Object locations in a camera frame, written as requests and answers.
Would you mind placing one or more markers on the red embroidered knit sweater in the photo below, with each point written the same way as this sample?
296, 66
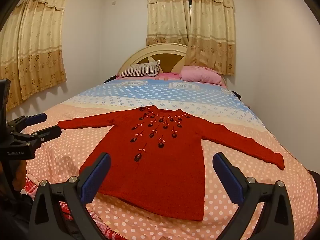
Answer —
157, 165

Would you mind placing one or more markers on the striped pillow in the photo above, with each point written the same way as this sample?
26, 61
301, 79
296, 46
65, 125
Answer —
140, 70

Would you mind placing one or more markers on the pink under sheet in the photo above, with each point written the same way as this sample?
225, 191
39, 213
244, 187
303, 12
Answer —
170, 76

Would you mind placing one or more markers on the long beige floral curtain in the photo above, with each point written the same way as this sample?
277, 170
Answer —
212, 30

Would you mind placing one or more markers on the cream wooden headboard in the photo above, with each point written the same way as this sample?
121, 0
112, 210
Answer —
172, 57

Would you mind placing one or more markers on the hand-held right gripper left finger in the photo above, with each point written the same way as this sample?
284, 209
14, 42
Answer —
98, 173

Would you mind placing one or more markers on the wide beige floral curtain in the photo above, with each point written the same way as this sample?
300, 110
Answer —
32, 50

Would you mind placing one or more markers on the dark object beside bed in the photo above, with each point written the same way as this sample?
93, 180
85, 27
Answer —
237, 95
109, 79

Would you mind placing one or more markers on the person's left hand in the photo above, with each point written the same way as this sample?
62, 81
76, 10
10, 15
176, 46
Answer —
20, 173

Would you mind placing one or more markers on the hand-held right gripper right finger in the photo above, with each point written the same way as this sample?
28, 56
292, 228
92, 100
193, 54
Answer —
226, 177

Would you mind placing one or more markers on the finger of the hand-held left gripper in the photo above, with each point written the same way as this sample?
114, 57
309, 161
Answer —
50, 133
35, 118

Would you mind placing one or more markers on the narrow beige floral curtain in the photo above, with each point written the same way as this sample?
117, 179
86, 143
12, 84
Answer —
167, 15

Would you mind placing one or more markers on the polka-dot bed sheet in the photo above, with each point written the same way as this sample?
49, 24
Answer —
225, 120

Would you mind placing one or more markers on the pink pillow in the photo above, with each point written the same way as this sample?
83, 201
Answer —
200, 75

